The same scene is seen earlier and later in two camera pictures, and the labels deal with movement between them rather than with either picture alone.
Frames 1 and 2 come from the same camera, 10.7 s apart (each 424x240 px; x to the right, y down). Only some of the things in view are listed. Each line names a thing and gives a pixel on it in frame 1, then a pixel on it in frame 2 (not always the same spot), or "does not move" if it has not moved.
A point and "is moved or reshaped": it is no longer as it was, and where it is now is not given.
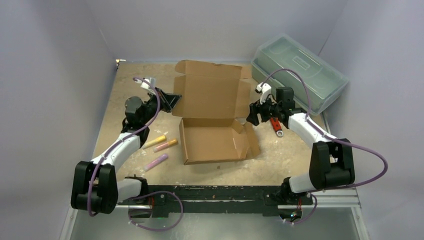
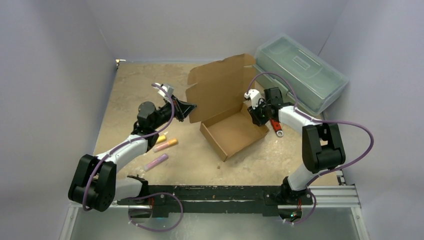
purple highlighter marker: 155,162 does not move
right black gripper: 260,110 does not move
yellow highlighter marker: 162,138 does not move
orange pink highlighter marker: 171,143 does not move
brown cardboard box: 211,110 is moved or reshaped
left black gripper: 171,98 → 179,112
